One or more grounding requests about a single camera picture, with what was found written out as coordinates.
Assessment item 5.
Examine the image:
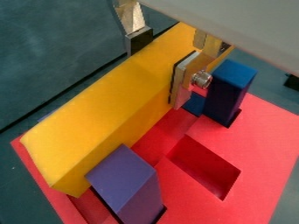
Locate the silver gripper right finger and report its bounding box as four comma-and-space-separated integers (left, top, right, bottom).
168, 30, 231, 109

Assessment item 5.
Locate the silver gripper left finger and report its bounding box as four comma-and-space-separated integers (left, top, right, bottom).
112, 0, 154, 56

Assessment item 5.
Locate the yellow rectangular block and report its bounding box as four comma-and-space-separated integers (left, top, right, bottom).
19, 22, 236, 199

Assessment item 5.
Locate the red slotted board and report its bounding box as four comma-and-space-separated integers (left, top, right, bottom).
12, 94, 299, 224

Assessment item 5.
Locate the blue U-shaped block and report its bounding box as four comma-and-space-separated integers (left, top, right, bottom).
182, 59, 258, 128

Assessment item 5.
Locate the purple U-shaped block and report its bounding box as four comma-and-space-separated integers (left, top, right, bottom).
85, 144, 164, 224

